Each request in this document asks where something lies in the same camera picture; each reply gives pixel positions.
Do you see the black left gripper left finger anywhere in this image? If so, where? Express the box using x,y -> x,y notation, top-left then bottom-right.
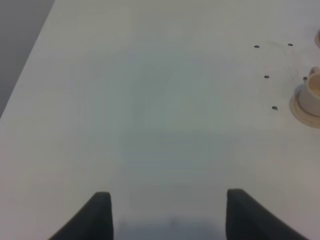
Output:
51,192 -> 114,240

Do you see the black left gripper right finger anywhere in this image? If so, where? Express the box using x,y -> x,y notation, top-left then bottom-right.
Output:
225,189 -> 306,240

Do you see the near beige cup saucer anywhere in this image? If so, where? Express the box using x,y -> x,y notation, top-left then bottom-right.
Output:
289,84 -> 320,129

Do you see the near beige teacup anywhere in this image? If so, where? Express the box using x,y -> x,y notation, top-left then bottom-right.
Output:
298,67 -> 320,117

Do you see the far beige cup saucer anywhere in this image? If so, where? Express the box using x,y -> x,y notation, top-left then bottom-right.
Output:
314,30 -> 320,48

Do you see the beige cup saucer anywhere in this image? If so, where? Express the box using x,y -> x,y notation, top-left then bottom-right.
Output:
314,30 -> 320,48
289,84 -> 320,129

